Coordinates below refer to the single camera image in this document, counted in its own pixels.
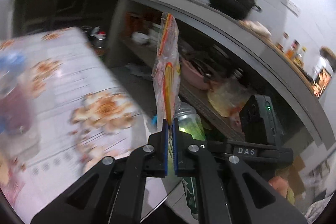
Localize green plastic bottle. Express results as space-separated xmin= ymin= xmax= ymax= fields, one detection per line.
xmin=172 ymin=101 xmax=208 ymax=219

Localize clear orange plastic wrapper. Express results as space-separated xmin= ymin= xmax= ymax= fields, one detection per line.
xmin=152 ymin=12 xmax=181 ymax=130

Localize grey kitchen counter shelf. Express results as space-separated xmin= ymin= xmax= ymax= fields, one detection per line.
xmin=11 ymin=0 xmax=334 ymax=151

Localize floral tablecloth table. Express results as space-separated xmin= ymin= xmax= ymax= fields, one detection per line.
xmin=1 ymin=27 xmax=155 ymax=223

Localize pink plastic basin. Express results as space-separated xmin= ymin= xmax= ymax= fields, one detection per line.
xmin=181 ymin=57 xmax=210 ymax=90

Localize cooking oil bottle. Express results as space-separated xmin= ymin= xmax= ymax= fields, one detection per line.
xmin=89 ymin=26 xmax=106 ymax=56

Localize white bowl stack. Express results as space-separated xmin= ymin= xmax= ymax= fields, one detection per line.
xmin=131 ymin=32 xmax=149 ymax=45

